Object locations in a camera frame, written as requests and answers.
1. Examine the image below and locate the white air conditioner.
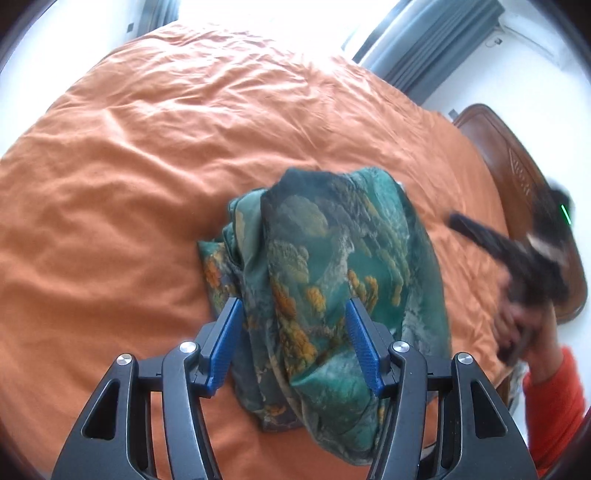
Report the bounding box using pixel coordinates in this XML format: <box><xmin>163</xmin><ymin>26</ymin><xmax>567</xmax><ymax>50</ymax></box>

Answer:
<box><xmin>485</xmin><ymin>0</ymin><xmax>574</xmax><ymax>71</ymax></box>

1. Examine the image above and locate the orange bed sheet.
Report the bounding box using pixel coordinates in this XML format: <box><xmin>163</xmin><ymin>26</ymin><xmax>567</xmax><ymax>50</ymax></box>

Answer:
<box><xmin>0</xmin><ymin>22</ymin><xmax>528</xmax><ymax>480</ymax></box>

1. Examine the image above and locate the brown wooden headboard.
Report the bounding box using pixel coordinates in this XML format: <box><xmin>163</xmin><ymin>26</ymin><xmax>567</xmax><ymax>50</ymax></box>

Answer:
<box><xmin>450</xmin><ymin>103</ymin><xmax>587</xmax><ymax>325</ymax></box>

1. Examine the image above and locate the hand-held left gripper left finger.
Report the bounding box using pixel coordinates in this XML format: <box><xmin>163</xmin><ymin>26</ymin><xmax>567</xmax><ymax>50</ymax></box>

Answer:
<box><xmin>51</xmin><ymin>297</ymin><xmax>243</xmax><ymax>480</ymax></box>

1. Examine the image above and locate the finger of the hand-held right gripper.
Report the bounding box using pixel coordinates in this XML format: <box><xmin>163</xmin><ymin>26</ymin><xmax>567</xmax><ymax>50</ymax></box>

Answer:
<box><xmin>447</xmin><ymin>211</ymin><xmax>532</xmax><ymax>265</ymax></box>

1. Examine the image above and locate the person's right forearm orange sleeve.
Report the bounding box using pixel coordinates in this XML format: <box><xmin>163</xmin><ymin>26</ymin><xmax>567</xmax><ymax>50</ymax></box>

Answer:
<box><xmin>522</xmin><ymin>346</ymin><xmax>588</xmax><ymax>477</ymax></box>

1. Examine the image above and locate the grey blue curtain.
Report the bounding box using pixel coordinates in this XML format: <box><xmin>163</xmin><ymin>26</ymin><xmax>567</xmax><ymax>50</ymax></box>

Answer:
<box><xmin>140</xmin><ymin>0</ymin><xmax>182</xmax><ymax>29</ymax></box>
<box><xmin>352</xmin><ymin>0</ymin><xmax>505</xmax><ymax>108</ymax></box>

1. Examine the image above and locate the person's right hand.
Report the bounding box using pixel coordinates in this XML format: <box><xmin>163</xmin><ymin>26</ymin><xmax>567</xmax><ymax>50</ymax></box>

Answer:
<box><xmin>493</xmin><ymin>295</ymin><xmax>563</xmax><ymax>371</ymax></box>

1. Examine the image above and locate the green landscape print jacket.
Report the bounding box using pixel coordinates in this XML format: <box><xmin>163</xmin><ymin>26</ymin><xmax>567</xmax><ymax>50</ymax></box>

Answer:
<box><xmin>198</xmin><ymin>167</ymin><xmax>454</xmax><ymax>465</ymax></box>

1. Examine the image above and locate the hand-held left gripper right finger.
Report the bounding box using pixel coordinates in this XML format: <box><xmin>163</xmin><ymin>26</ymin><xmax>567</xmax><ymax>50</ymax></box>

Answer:
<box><xmin>344</xmin><ymin>298</ymin><xmax>539</xmax><ymax>480</ymax></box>

